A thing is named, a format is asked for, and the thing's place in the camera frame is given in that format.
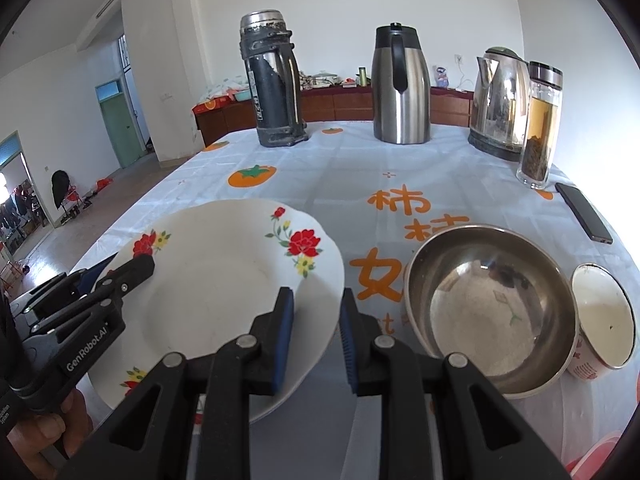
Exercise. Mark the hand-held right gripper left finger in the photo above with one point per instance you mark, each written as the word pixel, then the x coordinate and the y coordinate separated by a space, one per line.
pixel 285 340

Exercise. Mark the black smartphone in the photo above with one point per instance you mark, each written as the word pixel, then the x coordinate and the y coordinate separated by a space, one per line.
pixel 582 212

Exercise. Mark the black steel thermos flask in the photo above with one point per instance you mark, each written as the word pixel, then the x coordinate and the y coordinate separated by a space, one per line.
pixel 270 95

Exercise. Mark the green door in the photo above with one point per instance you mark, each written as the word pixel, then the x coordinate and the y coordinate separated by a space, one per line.
pixel 120 130

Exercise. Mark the white printed plastic bag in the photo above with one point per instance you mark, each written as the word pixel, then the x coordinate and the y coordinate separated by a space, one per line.
pixel 225 87

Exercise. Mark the red bag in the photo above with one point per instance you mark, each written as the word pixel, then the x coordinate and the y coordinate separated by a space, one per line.
pixel 104 185

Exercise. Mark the stainless steel bowl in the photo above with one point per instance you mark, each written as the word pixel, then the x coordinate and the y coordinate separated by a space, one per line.
pixel 490 310

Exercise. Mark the white persimmon print tablecloth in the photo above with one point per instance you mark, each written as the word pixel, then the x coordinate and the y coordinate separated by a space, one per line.
pixel 325 180

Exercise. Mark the stainless steel carafe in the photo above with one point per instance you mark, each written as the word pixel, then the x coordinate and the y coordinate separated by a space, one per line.
pixel 410 110

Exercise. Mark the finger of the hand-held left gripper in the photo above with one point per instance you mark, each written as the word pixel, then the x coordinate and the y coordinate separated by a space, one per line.
pixel 132 270
pixel 45 292

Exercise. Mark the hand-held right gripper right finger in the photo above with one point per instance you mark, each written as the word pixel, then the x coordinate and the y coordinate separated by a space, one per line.
pixel 348 345

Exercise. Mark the brown wooden sideboard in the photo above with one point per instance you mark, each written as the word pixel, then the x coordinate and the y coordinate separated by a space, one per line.
pixel 325 105

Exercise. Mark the teal plastic basin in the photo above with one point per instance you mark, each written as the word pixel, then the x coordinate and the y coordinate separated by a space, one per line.
pixel 243 96

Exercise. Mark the orange box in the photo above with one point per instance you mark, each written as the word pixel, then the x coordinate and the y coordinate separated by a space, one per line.
pixel 212 105

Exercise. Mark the white plate with red roses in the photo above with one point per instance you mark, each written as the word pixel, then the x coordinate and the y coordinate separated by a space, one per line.
pixel 210 285

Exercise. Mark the white enamel cup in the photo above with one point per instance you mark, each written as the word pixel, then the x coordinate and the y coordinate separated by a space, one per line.
pixel 600 315

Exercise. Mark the stainless steel electric kettle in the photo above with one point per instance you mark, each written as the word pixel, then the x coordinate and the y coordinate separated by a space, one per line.
pixel 495 105

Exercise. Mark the green bottle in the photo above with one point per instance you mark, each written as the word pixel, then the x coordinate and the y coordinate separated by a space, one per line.
pixel 361 76

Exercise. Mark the person's left hand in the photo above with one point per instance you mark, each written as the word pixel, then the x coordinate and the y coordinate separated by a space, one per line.
pixel 75 425

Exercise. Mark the glass tea bottle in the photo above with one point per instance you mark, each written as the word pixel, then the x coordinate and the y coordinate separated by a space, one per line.
pixel 540 130

